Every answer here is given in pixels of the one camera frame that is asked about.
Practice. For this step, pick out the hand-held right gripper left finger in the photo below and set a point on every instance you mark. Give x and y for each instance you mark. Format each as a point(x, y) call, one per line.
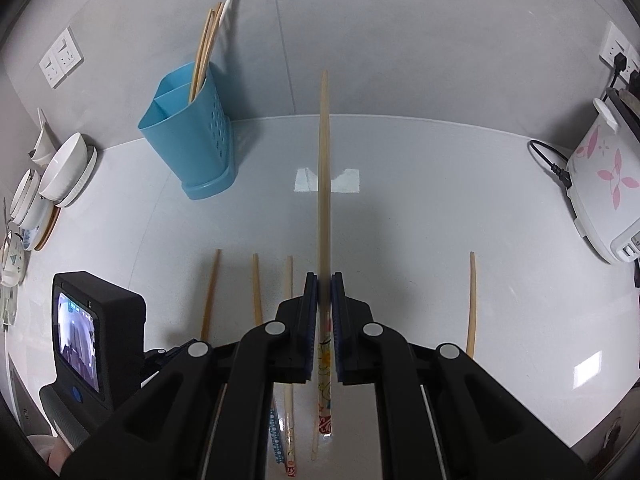
point(311, 320)

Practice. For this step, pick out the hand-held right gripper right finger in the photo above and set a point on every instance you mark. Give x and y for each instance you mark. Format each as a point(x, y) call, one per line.
point(339, 320)

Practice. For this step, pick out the red floral end pale chopstick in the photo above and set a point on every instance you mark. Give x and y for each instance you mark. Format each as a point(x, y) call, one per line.
point(288, 280)
point(324, 185)

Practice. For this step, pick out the dark wooden chopstick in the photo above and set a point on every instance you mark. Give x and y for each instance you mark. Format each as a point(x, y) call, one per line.
point(210, 295)

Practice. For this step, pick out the blue plastic utensil holder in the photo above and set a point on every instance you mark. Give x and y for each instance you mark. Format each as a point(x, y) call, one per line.
point(200, 150)

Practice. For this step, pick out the plain pale wooden chopstick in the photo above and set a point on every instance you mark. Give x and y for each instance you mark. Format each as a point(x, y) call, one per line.
point(212, 45)

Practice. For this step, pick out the round wooden plate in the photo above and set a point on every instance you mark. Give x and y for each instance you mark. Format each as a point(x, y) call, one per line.
point(50, 227)

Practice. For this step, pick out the white triangle patterned cup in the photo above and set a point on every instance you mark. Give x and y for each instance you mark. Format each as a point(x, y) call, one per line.
point(12, 260)

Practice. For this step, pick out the white stacked bowl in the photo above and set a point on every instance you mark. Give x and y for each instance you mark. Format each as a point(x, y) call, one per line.
point(35, 215)

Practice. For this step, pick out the white ribbed dish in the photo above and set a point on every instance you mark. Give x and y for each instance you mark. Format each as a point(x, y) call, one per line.
point(82, 180)

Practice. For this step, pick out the stack of small bowls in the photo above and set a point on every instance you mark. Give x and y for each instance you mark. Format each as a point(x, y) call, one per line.
point(25, 190)

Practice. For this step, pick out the large white bowl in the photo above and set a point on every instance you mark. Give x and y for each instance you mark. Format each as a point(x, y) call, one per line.
point(62, 167)

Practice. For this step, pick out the white pink flowered rice cooker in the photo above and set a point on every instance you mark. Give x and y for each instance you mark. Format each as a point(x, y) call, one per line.
point(605, 180)

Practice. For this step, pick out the white plastic chopstick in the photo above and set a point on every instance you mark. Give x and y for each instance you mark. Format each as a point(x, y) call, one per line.
point(226, 17)

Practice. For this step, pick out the white switch socket panel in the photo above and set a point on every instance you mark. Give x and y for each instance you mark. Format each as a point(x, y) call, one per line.
point(67, 49)
point(51, 69)

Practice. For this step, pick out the white wall socket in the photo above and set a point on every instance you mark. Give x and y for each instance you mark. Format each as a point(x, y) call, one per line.
point(611, 40)

